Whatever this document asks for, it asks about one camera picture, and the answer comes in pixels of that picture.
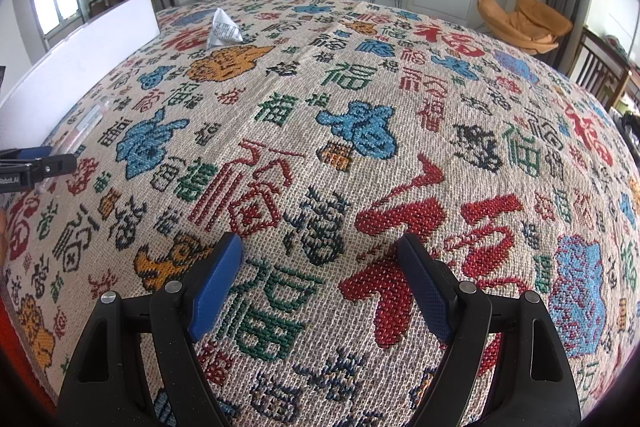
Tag silver triangular snack packet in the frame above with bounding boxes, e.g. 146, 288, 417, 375
206, 7, 244, 50

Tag cluttered wooden table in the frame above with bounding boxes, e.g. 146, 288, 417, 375
605, 34, 640, 112

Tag white board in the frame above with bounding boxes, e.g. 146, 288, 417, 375
0, 0, 161, 152

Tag dark wooden chair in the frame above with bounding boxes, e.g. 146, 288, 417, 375
570, 27, 632, 108

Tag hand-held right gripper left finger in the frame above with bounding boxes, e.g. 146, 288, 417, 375
56, 232, 245, 427

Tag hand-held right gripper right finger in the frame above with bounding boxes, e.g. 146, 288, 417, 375
396, 233, 583, 427

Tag orange lounge chair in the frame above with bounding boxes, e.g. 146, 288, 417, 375
476, 0, 573, 55

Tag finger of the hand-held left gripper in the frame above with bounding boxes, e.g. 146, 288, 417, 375
0, 155, 78, 178
0, 146, 55, 160

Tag printed woven blanket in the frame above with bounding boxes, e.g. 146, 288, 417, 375
0, 0, 640, 427

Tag clear plastic tube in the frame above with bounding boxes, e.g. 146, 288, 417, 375
37, 94, 113, 195

